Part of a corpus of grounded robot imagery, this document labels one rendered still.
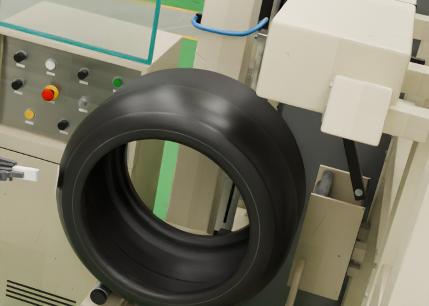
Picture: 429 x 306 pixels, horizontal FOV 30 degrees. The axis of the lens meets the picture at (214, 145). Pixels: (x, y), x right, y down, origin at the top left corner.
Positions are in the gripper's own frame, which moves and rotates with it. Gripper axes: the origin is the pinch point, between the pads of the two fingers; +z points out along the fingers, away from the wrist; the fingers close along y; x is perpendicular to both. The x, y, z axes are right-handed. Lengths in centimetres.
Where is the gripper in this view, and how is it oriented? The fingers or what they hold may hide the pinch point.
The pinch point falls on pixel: (25, 173)
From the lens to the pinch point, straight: 213.1
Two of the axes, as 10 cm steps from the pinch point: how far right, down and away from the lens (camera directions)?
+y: 2.5, -3.7, 8.9
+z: 9.7, 1.4, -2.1
